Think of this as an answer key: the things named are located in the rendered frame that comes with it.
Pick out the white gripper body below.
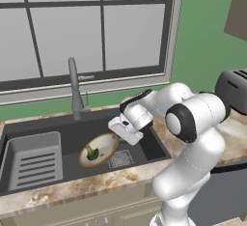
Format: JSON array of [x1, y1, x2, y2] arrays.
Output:
[[107, 114, 145, 146]]

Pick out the white bowl with tan rim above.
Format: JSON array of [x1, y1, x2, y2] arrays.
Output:
[[78, 132, 121, 169]]

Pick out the metal sink drain grate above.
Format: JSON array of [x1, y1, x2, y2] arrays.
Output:
[[107, 149, 135, 170]]

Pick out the green broccoli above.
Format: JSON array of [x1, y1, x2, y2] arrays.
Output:
[[84, 144, 100, 161]]

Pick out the dark grey sink basin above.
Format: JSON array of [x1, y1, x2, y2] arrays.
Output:
[[0, 107, 173, 196]]

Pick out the grey sink faucet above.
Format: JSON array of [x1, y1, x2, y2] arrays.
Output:
[[68, 56, 92, 122]]

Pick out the beige base cabinets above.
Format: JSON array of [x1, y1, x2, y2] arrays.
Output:
[[0, 179, 168, 226]]

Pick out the grey dish rack insert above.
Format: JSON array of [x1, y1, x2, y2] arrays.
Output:
[[1, 130, 65, 192]]

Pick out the dark grey dishwasher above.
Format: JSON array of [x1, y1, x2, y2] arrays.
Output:
[[187, 160, 247, 226]]

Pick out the window with dark frame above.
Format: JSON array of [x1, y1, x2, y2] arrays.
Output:
[[0, 0, 186, 106]]

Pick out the brown wall cabinet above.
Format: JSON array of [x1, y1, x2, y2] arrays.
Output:
[[223, 0, 247, 42]]

